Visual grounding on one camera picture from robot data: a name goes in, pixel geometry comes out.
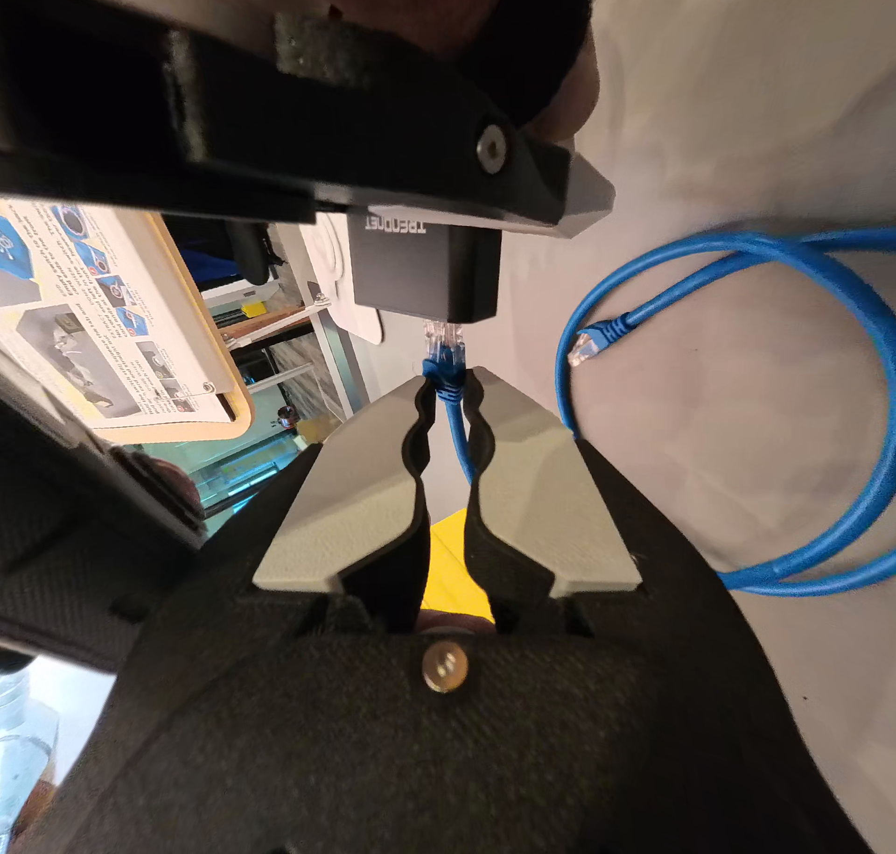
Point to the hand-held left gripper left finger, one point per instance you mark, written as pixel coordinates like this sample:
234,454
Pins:
350,504

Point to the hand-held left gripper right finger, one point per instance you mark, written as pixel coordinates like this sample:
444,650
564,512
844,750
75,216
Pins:
553,504

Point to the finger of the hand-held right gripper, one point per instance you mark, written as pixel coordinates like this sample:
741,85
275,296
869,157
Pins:
584,195

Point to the yellow plastic bin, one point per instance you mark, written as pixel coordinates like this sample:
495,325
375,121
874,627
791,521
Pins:
448,560

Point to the black network switch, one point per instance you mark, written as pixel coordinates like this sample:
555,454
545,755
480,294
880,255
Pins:
420,266

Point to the person's right hand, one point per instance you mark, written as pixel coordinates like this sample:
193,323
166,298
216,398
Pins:
570,108

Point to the wooden board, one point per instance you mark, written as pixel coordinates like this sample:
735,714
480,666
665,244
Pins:
182,432

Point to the printed instruction sheet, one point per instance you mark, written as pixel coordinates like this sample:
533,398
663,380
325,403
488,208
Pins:
84,308

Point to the clear acrylic stand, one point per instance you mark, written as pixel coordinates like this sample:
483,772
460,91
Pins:
280,318

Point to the clear plastic bottle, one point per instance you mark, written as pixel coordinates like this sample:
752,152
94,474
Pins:
24,749

